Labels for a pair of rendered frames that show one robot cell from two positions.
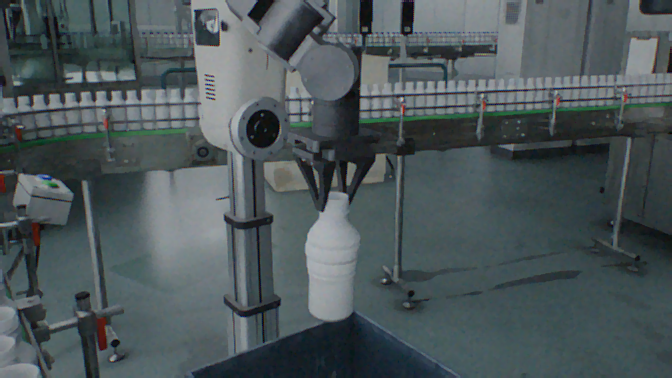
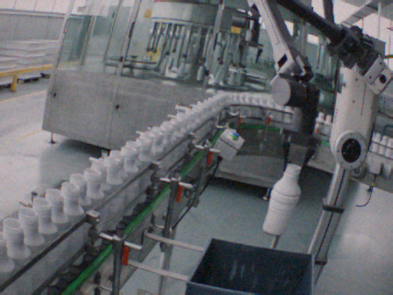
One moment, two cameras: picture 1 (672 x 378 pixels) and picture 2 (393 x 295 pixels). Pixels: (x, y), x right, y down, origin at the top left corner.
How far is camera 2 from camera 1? 62 cm
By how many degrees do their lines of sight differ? 44
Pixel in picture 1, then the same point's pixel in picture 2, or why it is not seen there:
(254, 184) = (340, 184)
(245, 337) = not seen: hidden behind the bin
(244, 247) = (321, 221)
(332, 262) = (275, 199)
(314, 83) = (275, 94)
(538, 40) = not seen: outside the picture
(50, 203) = (227, 147)
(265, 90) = (358, 127)
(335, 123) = (296, 123)
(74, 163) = (294, 151)
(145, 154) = (331, 161)
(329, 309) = (267, 226)
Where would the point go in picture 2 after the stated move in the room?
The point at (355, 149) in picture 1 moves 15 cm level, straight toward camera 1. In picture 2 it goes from (303, 141) to (260, 140)
